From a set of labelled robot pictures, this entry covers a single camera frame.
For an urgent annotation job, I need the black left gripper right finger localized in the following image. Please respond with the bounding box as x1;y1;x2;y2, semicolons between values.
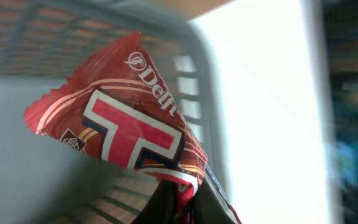
193;169;238;224

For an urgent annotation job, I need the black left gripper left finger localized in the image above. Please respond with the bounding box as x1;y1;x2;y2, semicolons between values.
131;180;177;224

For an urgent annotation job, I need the red Top chocolate bar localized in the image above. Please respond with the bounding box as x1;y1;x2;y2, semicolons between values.
24;32;209;223

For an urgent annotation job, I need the grey plastic shopping basket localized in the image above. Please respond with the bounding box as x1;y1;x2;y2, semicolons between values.
0;1;227;223

